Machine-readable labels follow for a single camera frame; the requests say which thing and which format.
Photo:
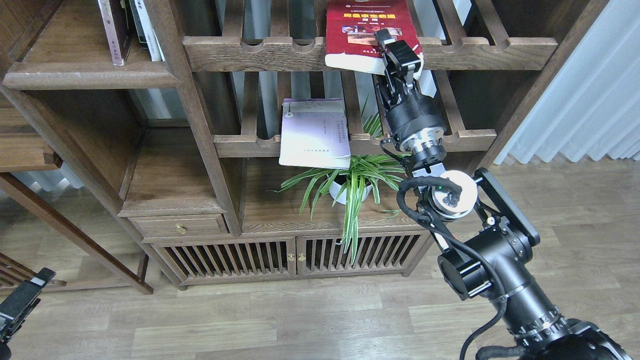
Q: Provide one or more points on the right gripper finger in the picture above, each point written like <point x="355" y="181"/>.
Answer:
<point x="400" y="62"/>
<point x="391" y="92"/>

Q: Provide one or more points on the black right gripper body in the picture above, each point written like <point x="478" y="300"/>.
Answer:
<point x="421" y="118"/>

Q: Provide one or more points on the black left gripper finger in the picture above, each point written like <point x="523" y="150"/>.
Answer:
<point x="15" y="307"/>

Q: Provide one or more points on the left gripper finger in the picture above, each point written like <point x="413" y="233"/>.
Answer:
<point x="4" y="332"/>

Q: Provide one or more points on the red textbook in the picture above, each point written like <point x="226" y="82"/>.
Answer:
<point x="350" y="33"/>

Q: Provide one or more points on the maroon book white characters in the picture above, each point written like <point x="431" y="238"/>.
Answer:
<point x="116" y="18"/>

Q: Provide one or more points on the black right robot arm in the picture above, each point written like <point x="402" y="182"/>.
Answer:
<point x="484" y="238"/>

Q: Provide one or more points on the green spider plant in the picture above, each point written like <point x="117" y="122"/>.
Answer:
<point x="376" y="169"/>

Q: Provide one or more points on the pale purple white book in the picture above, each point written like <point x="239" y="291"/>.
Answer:
<point x="314" y="134"/>

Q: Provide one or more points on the white plant pot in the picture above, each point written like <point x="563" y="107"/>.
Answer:
<point x="336" y="186"/>

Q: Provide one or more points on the small wooden drawer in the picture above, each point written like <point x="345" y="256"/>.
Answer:
<point x="172" y="226"/>

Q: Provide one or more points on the dark wooden bookshelf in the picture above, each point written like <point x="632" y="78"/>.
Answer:
<point x="182" y="136"/>

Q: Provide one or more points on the right slatted cabinet door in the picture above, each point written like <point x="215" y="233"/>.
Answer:
<point x="376" y="253"/>

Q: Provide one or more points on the slatted cabinet door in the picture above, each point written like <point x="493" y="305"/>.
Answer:
<point x="230" y="261"/>
<point x="376" y="253"/>

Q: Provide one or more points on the white pleated curtain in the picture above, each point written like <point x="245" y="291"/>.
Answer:
<point x="592" y="107"/>

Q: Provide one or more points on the left slatted cabinet door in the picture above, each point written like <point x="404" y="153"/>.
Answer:
<point x="230" y="261"/>

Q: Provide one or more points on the brass drawer knob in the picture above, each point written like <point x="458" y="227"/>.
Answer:
<point x="180" y="229"/>

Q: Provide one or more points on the white upright book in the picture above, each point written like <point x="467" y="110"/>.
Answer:
<point x="153" y="46"/>

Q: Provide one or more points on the dark green upright book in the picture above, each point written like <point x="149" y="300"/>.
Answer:
<point x="139" y="31"/>

